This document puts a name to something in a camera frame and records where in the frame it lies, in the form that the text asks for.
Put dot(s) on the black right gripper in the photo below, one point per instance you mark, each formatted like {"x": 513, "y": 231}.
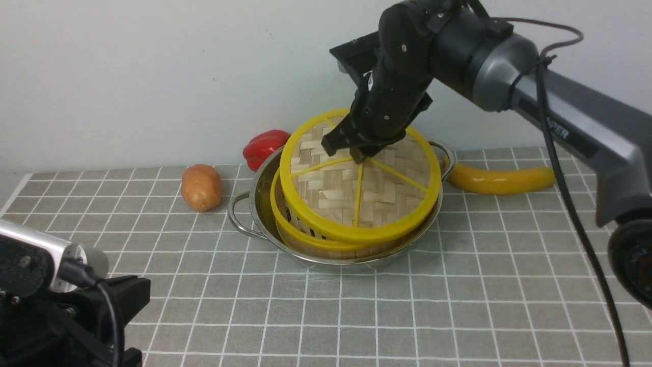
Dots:
{"x": 390, "y": 97}

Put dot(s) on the yellow woven bamboo steamer lid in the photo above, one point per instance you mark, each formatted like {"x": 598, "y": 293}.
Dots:
{"x": 382, "y": 198}

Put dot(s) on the yellow rimmed bamboo steamer basket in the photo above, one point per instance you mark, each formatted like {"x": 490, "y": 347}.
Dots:
{"x": 300, "y": 237}

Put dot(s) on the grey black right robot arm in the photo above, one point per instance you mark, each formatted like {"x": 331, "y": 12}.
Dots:
{"x": 484, "y": 60}

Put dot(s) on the stainless steel pot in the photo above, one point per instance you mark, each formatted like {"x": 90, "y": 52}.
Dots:
{"x": 263, "y": 218}

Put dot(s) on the yellow plastic banana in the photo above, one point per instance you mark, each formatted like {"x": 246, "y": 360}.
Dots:
{"x": 501, "y": 182}

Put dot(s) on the red bell pepper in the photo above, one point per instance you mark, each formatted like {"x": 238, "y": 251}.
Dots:
{"x": 262, "y": 146}

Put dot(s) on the brown potato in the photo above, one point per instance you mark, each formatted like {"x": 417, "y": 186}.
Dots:
{"x": 201, "y": 187}

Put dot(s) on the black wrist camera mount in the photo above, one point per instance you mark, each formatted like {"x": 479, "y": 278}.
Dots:
{"x": 357, "y": 57}

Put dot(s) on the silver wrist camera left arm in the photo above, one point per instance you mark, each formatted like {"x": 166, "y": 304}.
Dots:
{"x": 31, "y": 260}

